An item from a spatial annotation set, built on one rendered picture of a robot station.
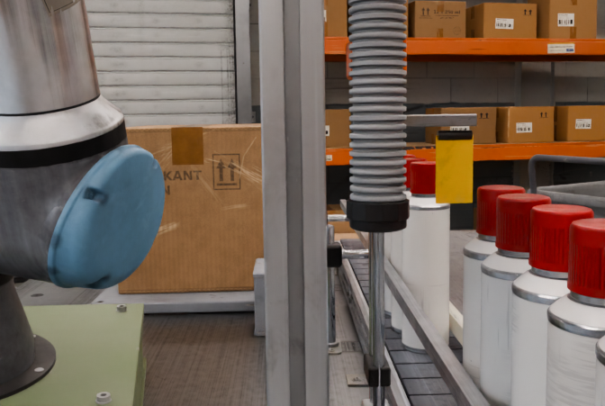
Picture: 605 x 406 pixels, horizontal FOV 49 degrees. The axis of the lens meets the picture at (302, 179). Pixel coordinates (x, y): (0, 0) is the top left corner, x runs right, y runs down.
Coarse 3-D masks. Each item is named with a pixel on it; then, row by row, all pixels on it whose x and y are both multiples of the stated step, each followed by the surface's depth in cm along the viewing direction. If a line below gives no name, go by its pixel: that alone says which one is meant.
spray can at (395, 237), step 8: (408, 160) 76; (416, 160) 76; (424, 160) 77; (408, 168) 76; (408, 176) 76; (408, 184) 77; (408, 192) 76; (392, 232) 78; (400, 232) 77; (392, 240) 78; (400, 240) 77; (392, 248) 78; (400, 248) 77; (392, 256) 78; (400, 256) 77; (392, 264) 79; (400, 264) 77; (400, 272) 77; (392, 296) 79; (392, 304) 79; (392, 312) 79; (400, 312) 78; (392, 320) 79; (400, 320) 78; (392, 328) 79; (400, 328) 78
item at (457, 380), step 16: (384, 256) 82; (384, 272) 75; (400, 288) 67; (400, 304) 65; (416, 304) 61; (416, 320) 57; (432, 336) 53; (432, 352) 51; (448, 352) 49; (448, 368) 46; (464, 368) 46; (448, 384) 46; (464, 384) 43; (464, 400) 42; (480, 400) 41
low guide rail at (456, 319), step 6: (450, 306) 77; (450, 312) 74; (456, 312) 74; (450, 318) 74; (456, 318) 72; (462, 318) 72; (450, 324) 74; (456, 324) 71; (462, 324) 70; (456, 330) 71; (462, 330) 69; (456, 336) 71; (462, 336) 69; (462, 342) 69
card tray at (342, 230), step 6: (330, 222) 169; (336, 222) 169; (342, 222) 169; (348, 222) 169; (336, 228) 169; (342, 228) 169; (348, 228) 169; (336, 234) 168; (342, 234) 168; (348, 234) 167; (354, 234) 167
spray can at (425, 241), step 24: (432, 168) 70; (432, 192) 70; (432, 216) 70; (408, 240) 71; (432, 240) 70; (408, 264) 71; (432, 264) 70; (408, 288) 72; (432, 288) 70; (432, 312) 71; (408, 336) 72
